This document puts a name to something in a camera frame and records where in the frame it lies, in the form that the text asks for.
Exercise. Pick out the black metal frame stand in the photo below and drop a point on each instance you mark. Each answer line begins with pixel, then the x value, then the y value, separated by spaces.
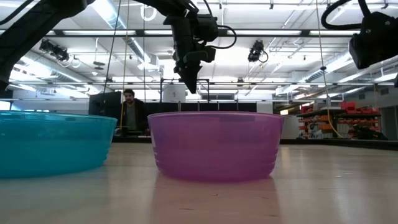
pixel 168 80

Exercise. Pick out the magenta plastic bowl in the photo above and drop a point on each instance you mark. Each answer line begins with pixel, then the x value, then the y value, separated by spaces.
pixel 214 149

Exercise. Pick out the silver ceiling air duct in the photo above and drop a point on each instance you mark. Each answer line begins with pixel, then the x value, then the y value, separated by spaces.
pixel 109 15

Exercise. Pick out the blue plastic bowl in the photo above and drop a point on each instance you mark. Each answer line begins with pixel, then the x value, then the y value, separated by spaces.
pixel 46 149

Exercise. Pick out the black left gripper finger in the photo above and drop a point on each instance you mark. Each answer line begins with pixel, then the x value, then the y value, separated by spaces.
pixel 195 73
pixel 185 74

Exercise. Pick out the black ceiling camera rig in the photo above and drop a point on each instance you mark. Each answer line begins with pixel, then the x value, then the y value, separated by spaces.
pixel 54 49

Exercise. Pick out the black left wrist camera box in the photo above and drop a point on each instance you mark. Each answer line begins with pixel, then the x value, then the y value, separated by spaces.
pixel 206 28

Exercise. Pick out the shelf with red orange bins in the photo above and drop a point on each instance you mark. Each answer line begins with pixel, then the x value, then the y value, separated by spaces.
pixel 348 107

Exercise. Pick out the black computer monitor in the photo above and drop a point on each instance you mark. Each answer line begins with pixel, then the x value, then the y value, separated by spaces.
pixel 104 104

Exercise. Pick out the person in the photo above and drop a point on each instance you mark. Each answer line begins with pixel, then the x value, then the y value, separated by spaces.
pixel 133 115

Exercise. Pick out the white box with logo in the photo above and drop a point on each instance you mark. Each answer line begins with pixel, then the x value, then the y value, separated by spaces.
pixel 171 93

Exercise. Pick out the black crumpled bag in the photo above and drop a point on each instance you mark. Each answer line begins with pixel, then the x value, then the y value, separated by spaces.
pixel 370 133

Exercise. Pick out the black overhead frame bar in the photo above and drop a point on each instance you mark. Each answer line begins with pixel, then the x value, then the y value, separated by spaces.
pixel 140 32

